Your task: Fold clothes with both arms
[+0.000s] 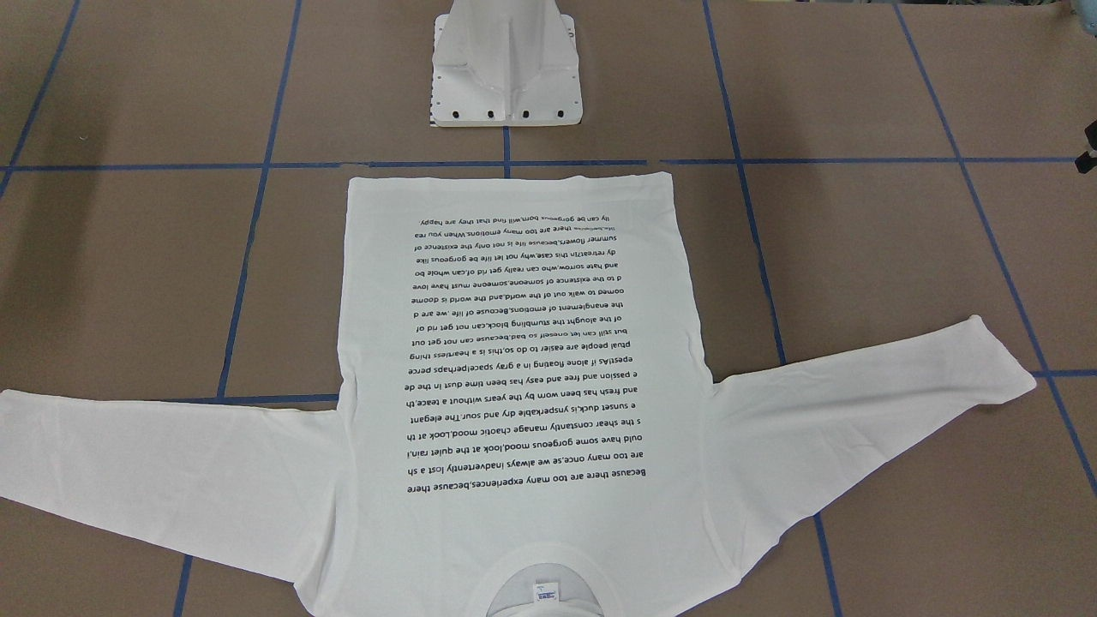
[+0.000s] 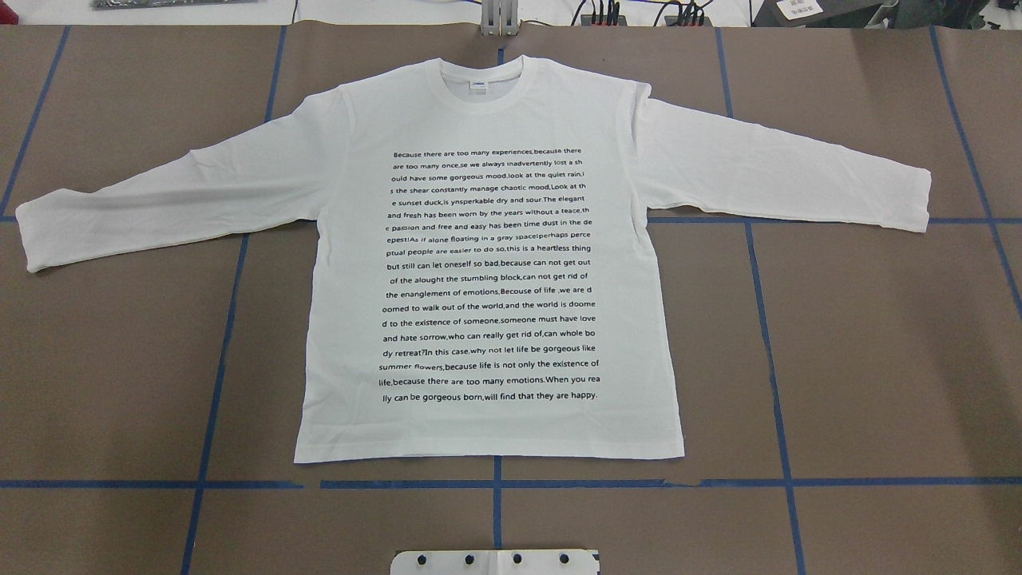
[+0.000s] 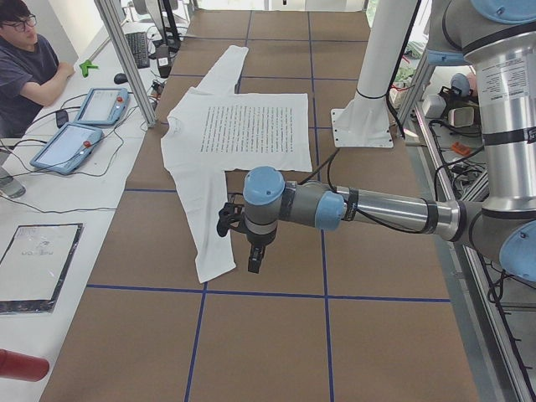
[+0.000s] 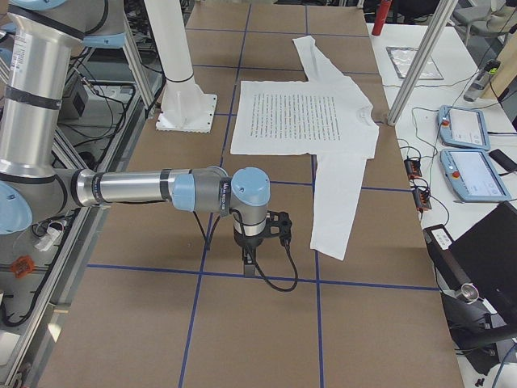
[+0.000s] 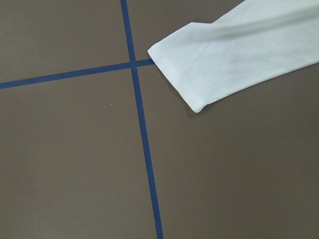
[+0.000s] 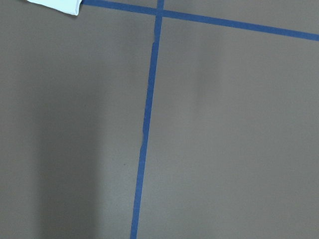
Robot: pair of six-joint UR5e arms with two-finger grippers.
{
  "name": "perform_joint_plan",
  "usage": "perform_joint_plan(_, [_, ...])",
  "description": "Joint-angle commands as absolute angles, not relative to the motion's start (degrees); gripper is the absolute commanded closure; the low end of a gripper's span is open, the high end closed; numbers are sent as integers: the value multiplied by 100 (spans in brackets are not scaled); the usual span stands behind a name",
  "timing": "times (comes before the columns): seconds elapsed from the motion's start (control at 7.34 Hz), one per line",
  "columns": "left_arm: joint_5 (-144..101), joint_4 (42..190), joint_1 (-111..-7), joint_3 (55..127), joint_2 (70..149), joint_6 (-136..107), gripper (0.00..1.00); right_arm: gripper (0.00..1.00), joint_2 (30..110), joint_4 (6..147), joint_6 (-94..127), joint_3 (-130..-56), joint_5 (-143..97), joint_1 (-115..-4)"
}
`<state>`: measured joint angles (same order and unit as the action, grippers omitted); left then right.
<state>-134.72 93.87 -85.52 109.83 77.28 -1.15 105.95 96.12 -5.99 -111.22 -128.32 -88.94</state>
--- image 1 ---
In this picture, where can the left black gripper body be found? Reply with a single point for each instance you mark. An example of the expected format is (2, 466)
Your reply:
(1086, 163)

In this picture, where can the white printed long-sleeve shirt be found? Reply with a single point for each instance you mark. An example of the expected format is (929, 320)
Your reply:
(526, 424)

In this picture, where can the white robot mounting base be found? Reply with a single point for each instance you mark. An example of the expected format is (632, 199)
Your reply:
(505, 63)

